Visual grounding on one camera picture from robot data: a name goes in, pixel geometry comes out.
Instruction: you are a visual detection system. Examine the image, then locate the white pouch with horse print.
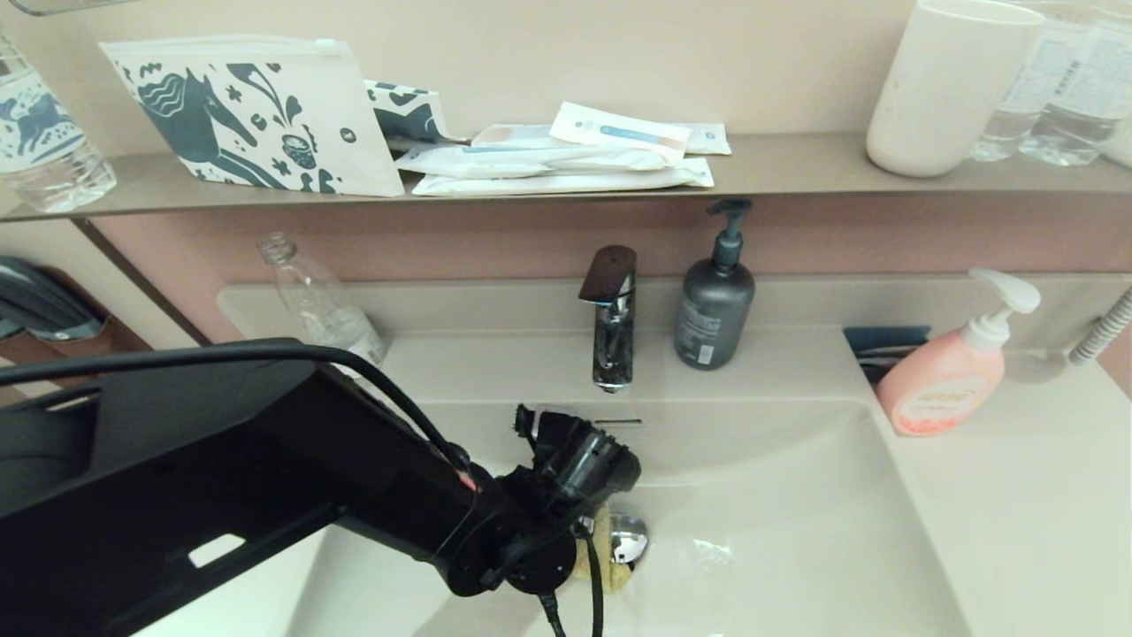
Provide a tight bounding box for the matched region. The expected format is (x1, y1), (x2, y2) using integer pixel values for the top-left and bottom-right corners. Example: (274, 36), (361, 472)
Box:
(98, 35), (405, 198)

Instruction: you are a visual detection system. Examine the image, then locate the white corrugated hose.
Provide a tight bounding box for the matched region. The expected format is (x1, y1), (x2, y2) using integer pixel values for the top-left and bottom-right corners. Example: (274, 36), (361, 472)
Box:
(1066, 285), (1132, 368)

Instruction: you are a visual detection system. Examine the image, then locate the clear water bottle white label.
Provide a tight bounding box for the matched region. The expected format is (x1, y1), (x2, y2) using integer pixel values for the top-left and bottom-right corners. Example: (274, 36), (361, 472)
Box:
(968, 0), (1076, 164)
(1019, 0), (1132, 168)

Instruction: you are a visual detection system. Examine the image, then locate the brown hanging holder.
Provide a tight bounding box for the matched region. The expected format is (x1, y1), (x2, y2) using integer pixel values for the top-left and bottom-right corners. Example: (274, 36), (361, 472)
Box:
(0, 265), (156, 357)

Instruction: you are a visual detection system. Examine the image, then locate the long white sealed packet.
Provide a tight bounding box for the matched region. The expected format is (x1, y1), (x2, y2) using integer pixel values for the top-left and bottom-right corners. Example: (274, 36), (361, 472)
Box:
(394, 144), (673, 180)
(411, 158), (715, 197)

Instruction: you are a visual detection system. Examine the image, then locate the dark grey hair dryer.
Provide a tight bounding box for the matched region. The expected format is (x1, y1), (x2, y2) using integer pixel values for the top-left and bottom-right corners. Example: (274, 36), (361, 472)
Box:
(0, 256), (107, 343)

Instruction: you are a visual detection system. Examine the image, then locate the brown wall shelf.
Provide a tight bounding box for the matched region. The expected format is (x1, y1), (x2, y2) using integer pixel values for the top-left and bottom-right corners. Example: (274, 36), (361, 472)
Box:
(0, 133), (1132, 224)

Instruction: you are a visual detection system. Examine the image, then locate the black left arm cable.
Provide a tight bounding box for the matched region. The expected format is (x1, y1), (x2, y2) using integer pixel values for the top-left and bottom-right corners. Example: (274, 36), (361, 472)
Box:
(0, 341), (611, 637)

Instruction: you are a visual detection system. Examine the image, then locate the dark grey pump bottle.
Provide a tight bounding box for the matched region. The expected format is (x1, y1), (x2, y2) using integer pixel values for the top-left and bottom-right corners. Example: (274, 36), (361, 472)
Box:
(674, 199), (756, 372)

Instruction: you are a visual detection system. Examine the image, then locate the yellow cloth with black trim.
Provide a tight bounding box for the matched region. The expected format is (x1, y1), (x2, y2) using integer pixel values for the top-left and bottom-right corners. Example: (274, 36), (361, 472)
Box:
(570, 506), (636, 592)

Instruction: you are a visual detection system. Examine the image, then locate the pink soap pump bottle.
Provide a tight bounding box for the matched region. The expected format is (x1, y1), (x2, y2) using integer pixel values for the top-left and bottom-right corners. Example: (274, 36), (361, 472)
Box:
(876, 269), (1042, 438)

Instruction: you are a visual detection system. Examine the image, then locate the chrome faucet with dark lever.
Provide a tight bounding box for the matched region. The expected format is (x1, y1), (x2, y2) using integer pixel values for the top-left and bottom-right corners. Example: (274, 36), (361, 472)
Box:
(579, 245), (639, 395)

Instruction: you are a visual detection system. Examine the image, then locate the empty clear plastic bottle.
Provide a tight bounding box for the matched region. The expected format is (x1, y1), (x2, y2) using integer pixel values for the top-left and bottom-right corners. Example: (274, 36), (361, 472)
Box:
(258, 232), (388, 368)

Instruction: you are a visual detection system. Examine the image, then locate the small white square packet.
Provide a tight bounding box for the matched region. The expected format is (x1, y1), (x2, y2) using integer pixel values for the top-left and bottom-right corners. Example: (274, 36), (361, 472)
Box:
(679, 122), (733, 157)

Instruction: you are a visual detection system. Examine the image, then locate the chrome drain stopper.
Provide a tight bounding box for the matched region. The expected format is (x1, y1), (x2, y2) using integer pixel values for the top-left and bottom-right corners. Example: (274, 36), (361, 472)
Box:
(608, 511), (650, 567)

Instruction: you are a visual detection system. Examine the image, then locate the white packet with blue toothbrush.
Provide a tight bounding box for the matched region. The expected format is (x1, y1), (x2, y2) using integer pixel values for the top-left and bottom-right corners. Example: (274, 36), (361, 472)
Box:
(549, 102), (692, 165)

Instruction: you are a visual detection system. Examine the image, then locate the tall white cup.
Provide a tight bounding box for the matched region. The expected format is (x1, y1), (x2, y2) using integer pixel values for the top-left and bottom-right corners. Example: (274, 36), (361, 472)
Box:
(865, 0), (1046, 179)

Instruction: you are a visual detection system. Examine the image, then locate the white sink basin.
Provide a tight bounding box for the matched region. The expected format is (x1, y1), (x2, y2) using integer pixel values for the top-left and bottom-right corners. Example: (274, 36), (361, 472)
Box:
(287, 398), (974, 637)

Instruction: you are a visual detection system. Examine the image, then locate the dark blue box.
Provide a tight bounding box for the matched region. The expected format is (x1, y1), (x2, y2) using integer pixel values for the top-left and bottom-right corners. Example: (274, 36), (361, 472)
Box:
(842, 326), (931, 387)

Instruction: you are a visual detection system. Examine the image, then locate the small white blue printed pouch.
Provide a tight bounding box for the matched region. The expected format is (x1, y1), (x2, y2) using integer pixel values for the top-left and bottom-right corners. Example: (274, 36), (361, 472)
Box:
(363, 80), (470, 146)

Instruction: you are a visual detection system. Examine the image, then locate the white packet with orange print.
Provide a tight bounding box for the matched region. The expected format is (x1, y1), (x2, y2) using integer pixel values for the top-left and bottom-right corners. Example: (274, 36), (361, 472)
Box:
(471, 124), (567, 150)

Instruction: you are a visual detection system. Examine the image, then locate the water bottle with horse label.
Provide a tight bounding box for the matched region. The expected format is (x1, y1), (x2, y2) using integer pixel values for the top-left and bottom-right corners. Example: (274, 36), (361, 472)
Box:
(0, 31), (119, 214)

